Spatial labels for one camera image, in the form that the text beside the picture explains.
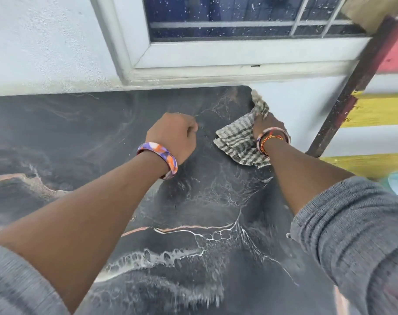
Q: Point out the checked grey cleaning cloth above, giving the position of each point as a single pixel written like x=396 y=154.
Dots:
x=240 y=141

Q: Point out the person's right forearm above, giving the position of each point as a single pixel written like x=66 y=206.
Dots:
x=304 y=175

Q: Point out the white framed window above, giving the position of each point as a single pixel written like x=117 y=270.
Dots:
x=238 y=36

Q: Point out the person's left hand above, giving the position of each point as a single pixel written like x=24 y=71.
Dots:
x=172 y=134

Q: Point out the striped painted wooden planks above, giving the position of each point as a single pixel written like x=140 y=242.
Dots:
x=379 y=104

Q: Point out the person's right fingers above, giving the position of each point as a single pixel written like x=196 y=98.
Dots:
x=263 y=114

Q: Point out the grey knit sleeve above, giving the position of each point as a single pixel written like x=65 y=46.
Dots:
x=359 y=242
x=18 y=285

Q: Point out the purple orange patterned bangle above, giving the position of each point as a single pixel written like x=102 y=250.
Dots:
x=161 y=155

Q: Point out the grey knit right sleeve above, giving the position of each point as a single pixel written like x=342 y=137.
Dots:
x=359 y=242

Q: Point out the pink patterned bangle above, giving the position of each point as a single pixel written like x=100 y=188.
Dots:
x=272 y=134

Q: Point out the person's right hand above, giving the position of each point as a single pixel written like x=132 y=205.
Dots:
x=270 y=123

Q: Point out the person's left forearm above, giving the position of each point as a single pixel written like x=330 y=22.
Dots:
x=87 y=206

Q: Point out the red yellow wrist thread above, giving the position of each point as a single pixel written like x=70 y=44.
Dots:
x=271 y=140

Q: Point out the grey knit left sleeve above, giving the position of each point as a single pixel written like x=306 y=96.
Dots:
x=18 y=285

